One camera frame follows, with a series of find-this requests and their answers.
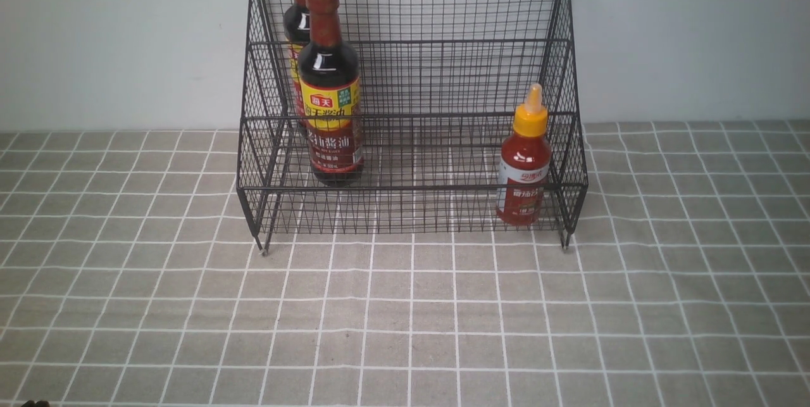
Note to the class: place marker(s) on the red ketchup squeeze bottle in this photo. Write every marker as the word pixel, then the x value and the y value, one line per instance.
pixel 525 160

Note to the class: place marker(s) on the soy sauce bottle front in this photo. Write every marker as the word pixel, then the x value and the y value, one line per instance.
pixel 328 70

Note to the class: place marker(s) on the soy sauce bottle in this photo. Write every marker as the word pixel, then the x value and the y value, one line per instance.
pixel 328 70
pixel 296 26

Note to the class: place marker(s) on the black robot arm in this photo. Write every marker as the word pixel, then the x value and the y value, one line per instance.
pixel 36 403

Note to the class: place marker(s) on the grey checkered tablecloth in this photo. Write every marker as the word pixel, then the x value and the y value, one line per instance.
pixel 129 278

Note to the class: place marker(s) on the black wire rack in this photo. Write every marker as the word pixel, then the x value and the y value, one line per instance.
pixel 440 80

